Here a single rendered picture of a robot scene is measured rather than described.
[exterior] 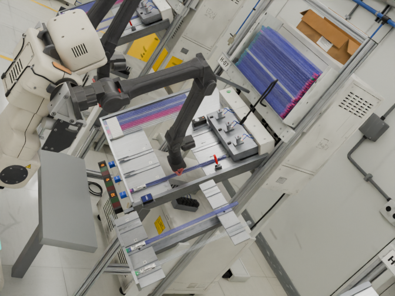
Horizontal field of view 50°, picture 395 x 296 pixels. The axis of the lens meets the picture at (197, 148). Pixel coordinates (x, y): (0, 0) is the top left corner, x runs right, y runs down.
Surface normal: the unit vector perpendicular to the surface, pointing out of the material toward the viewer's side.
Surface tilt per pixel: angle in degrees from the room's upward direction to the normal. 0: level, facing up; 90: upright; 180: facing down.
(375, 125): 90
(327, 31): 75
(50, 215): 0
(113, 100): 99
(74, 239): 0
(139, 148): 43
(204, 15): 90
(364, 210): 90
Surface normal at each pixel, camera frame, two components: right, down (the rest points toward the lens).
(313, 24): -0.62, -0.32
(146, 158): -0.10, -0.70
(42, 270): 0.55, -0.74
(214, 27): 0.38, 0.64
